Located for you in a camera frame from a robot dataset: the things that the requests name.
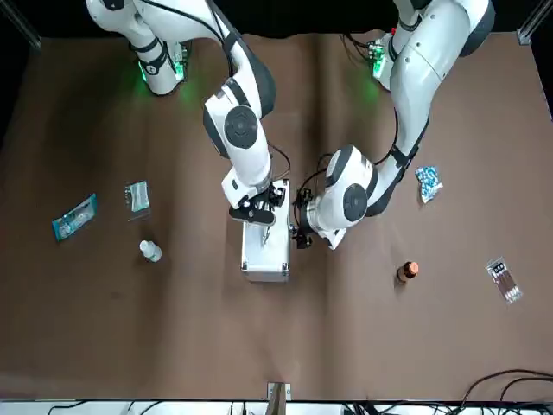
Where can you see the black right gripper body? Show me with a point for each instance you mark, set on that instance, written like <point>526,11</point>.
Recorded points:
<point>259,199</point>

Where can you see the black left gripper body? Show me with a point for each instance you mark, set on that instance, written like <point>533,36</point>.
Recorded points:
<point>302,216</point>

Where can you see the silver aluminium medicine case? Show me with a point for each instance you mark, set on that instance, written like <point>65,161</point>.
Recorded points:
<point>259,255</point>

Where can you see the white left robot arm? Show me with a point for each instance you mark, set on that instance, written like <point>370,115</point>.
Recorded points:
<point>415,65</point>

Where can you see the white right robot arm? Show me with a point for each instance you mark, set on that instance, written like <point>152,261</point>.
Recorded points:
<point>242,142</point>

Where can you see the small white plastic bottle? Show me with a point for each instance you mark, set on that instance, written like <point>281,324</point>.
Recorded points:
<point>150,251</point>

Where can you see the brown bottle with orange cap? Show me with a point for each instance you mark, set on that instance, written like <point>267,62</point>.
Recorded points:
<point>407,272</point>

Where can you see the small clear foil packet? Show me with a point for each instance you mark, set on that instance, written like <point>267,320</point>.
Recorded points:
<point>138,199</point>

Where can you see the blue white capsule packet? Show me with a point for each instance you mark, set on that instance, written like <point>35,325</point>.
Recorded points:
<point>429,183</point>

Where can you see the teal printed packet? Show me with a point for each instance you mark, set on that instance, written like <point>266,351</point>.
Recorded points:
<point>74,218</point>

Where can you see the clear packet of brown swabs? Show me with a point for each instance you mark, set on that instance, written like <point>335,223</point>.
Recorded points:
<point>503,281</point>

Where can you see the aluminium profile post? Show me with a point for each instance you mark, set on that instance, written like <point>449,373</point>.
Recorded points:
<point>278,400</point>

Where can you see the aluminium frame profile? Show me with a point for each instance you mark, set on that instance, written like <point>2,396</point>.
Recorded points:
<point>533,23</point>
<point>26,30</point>

